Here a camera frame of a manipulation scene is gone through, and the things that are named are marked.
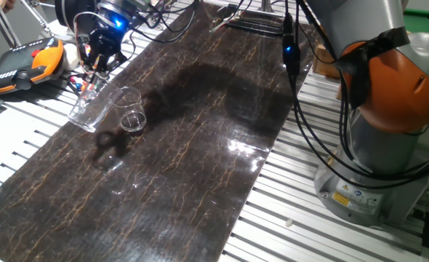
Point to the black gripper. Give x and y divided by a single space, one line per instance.
107 40

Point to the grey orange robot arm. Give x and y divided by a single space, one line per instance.
374 36

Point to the clear glass beaker cup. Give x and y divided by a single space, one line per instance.
132 116

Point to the bare person hand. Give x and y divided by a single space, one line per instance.
9 3

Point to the triangle rack of coloured balls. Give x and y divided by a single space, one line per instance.
77 85

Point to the white round object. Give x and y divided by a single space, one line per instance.
71 56

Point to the black filament spool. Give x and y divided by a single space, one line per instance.
69 14

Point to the orange black teach pendant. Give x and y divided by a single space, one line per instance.
3 72

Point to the dark marble pattern mat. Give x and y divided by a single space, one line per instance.
145 189

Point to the small circuit board red light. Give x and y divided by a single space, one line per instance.
225 23

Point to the black flat stand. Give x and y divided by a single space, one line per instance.
258 27

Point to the black adapter with blue light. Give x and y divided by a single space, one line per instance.
291 54

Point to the small white scrap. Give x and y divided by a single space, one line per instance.
289 222

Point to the green felt toy table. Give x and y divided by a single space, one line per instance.
418 22

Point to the aluminium frame post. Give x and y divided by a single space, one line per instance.
3 25

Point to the upright metal post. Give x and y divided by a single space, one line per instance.
267 4

